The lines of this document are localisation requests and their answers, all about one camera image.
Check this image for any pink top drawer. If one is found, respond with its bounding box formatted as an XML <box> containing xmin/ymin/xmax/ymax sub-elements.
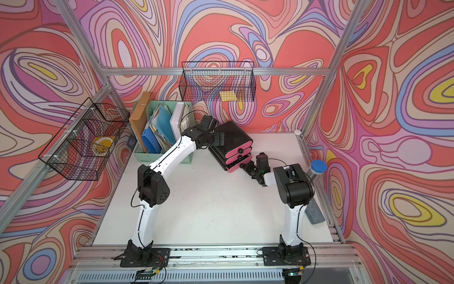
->
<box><xmin>225</xmin><ymin>140</ymin><xmax>253</xmax><ymax>157</ymax></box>

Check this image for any pink bottom drawer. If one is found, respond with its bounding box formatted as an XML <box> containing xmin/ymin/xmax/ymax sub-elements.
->
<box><xmin>227</xmin><ymin>157</ymin><xmax>251</xmax><ymax>173</ymax></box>

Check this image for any black drawer cabinet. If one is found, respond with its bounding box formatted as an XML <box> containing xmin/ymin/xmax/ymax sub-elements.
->
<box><xmin>208</xmin><ymin>121</ymin><xmax>253</xmax><ymax>171</ymax></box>

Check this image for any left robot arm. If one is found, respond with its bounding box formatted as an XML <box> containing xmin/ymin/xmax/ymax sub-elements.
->
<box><xmin>131</xmin><ymin>115</ymin><xmax>224</xmax><ymax>249</ymax></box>

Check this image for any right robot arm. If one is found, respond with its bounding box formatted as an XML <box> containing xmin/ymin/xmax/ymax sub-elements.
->
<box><xmin>240</xmin><ymin>153</ymin><xmax>314</xmax><ymax>247</ymax></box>

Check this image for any white binder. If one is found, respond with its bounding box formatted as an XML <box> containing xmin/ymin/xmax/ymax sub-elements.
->
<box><xmin>170</xmin><ymin>102</ymin><xmax>186</xmax><ymax>141</ymax></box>

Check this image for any teal plastic folder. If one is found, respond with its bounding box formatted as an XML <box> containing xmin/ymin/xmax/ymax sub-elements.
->
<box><xmin>152</xmin><ymin>104</ymin><xmax>176</xmax><ymax>146</ymax></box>

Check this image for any yellow sticky note pad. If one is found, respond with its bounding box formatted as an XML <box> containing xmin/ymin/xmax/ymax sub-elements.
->
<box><xmin>219</xmin><ymin>91</ymin><xmax>238</xmax><ymax>102</ymax></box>

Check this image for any green file organizer box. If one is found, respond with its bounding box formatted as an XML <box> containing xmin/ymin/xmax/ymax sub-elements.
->
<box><xmin>134</xmin><ymin>101</ymin><xmax>193</xmax><ymax>165</ymax></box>

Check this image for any blue folder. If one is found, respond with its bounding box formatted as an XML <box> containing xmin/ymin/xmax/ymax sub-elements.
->
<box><xmin>141</xmin><ymin>127</ymin><xmax>162</xmax><ymax>154</ymax></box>

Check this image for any blue capped clear tube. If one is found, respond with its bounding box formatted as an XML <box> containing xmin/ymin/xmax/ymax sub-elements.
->
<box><xmin>306</xmin><ymin>160</ymin><xmax>327</xmax><ymax>181</ymax></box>

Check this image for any brown cardboard folder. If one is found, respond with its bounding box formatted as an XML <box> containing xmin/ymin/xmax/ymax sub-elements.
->
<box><xmin>130</xmin><ymin>92</ymin><xmax>151</xmax><ymax>153</ymax></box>

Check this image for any grey eraser block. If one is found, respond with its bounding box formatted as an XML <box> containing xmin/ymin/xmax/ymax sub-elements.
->
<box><xmin>305</xmin><ymin>199</ymin><xmax>325</xmax><ymax>225</ymax></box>

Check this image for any yellow tape roll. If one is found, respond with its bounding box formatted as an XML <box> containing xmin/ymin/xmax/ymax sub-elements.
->
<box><xmin>91</xmin><ymin>136</ymin><xmax>114</xmax><ymax>156</ymax></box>

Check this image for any black wire basket back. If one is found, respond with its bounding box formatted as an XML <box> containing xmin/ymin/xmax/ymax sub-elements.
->
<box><xmin>179</xmin><ymin>60</ymin><xmax>257</xmax><ymax>102</ymax></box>

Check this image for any black wire basket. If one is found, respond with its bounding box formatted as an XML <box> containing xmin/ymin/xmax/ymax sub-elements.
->
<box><xmin>179</xmin><ymin>60</ymin><xmax>257</xmax><ymax>102</ymax></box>
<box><xmin>38</xmin><ymin>98</ymin><xmax>130</xmax><ymax>181</ymax></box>

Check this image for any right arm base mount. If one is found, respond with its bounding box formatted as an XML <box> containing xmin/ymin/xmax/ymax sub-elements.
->
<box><xmin>261</xmin><ymin>244</ymin><xmax>312</xmax><ymax>267</ymax></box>

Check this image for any black wire basket left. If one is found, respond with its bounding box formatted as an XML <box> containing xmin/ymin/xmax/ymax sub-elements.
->
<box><xmin>38</xmin><ymin>98</ymin><xmax>130</xmax><ymax>181</ymax></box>

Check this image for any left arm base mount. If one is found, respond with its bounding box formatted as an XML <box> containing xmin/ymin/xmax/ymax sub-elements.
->
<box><xmin>115</xmin><ymin>240</ymin><xmax>171</xmax><ymax>268</ymax></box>

